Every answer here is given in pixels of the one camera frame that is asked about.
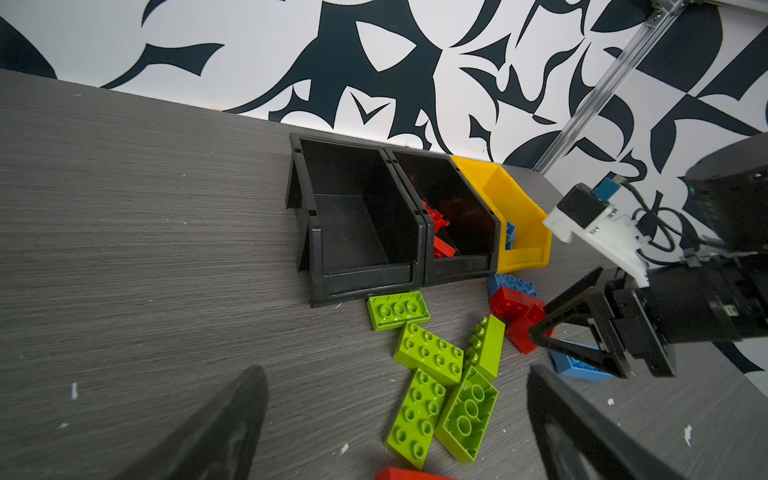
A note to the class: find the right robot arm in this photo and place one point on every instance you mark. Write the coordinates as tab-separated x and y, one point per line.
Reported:
729	187

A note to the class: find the green lego upside down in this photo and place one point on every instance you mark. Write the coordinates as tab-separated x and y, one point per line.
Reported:
465	416

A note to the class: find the blue lego small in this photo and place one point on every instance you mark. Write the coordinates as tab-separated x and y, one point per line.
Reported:
495	282

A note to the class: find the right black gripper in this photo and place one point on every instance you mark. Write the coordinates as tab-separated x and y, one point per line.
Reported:
722	299

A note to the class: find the green lego long lower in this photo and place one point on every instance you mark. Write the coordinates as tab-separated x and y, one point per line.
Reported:
412	431

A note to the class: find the left black bin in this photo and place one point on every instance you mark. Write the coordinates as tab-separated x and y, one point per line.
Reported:
360	233

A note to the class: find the red lego 2x4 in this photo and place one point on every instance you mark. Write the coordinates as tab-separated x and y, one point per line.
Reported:
520	312

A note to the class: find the middle black bin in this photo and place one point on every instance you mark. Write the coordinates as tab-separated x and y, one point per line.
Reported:
474	229

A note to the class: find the red lego cluster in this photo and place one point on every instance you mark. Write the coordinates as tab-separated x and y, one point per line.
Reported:
438	220

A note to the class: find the red lego small left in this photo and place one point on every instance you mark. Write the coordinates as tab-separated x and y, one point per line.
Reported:
405	474

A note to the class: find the blue lego stack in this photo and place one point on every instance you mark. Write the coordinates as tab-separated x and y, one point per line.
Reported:
570	367

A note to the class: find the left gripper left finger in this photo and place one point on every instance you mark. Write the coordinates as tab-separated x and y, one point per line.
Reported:
219	441

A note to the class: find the red arch lego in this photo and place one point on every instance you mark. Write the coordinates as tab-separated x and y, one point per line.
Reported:
442	249

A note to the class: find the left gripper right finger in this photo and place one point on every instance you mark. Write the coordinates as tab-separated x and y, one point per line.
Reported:
575	439

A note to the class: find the green lego on side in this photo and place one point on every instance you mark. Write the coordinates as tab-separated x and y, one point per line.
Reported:
485	347

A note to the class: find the yellow bin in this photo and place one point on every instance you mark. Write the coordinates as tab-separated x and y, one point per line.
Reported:
510	203

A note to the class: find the green lego 2x4 middle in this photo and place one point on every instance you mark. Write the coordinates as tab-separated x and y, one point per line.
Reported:
418	348

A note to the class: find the black bin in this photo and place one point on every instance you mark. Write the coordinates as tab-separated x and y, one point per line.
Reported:
474	229
360	233

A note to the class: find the green lego flat top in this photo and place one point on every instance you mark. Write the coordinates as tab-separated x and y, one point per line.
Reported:
388	312

